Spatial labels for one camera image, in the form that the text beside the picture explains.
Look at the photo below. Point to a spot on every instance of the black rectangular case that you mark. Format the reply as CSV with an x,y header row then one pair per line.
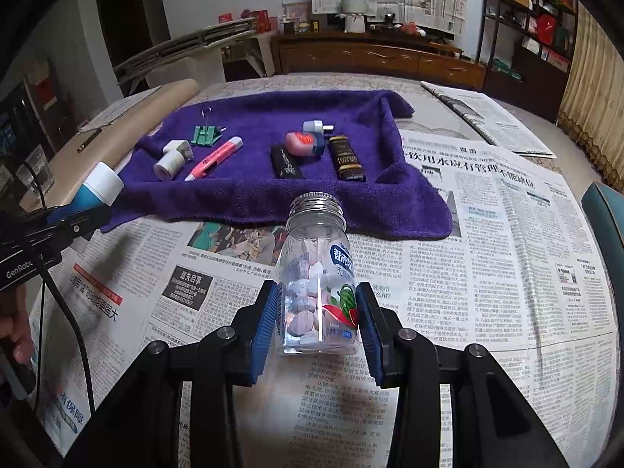
x,y
286,162

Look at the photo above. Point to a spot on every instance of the white side table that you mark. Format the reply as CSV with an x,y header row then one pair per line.
x,y
253,56

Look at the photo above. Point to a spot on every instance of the blue cushioned chair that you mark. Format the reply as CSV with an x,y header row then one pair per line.
x,y
604,224

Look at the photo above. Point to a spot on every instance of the wooden tv cabinet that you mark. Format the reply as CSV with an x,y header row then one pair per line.
x,y
370,61

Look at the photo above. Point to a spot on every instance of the red box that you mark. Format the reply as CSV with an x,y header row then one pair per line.
x,y
257,20

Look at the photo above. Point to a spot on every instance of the green binder clip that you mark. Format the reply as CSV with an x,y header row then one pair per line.
x,y
204,136

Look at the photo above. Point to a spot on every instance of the pink highlighter pen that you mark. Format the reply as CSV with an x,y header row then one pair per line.
x,y
212,161

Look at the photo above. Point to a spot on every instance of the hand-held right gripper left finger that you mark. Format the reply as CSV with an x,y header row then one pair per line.
x,y
265,331

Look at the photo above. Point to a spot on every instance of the clear candy bottle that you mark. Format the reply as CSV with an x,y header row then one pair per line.
x,y
312,263

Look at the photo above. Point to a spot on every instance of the grey folding rack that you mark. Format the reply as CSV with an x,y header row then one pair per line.
x,y
185,46

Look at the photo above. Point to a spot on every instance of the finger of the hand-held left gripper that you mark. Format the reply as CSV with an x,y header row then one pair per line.
x,y
85,226
63,213

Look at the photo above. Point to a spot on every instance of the purple towel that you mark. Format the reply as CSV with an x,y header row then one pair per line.
x,y
253,195

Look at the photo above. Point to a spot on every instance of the brown and gold lighter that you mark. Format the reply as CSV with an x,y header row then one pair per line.
x,y
345,158

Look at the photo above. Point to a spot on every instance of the white wrapped bouquet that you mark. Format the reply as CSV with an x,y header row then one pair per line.
x,y
354,14

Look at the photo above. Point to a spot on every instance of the dark wooden shelf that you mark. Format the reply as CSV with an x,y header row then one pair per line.
x,y
531,39

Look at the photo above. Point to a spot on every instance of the beige curtain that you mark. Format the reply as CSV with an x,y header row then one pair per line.
x,y
594,92

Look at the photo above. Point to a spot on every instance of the person's left hand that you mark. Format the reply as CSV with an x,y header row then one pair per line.
x,y
17,331

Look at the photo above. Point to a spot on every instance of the wall calendar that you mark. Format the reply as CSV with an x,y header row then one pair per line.
x,y
297,5

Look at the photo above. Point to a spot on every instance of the white small cylinder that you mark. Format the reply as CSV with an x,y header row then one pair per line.
x,y
168,165

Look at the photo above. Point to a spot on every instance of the folded newspaper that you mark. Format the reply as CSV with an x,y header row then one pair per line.
x,y
492,117

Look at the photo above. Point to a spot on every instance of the blue and white bottle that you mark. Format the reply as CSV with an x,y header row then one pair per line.
x,y
100,183

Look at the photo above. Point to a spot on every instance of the glass cup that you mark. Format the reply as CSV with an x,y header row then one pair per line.
x,y
35,175

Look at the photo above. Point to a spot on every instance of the white small cap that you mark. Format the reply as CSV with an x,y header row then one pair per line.
x,y
178,148

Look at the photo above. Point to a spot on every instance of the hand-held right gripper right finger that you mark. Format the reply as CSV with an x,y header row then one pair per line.
x,y
370,336

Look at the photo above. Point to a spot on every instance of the pink jar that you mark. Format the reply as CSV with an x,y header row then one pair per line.
x,y
301,142

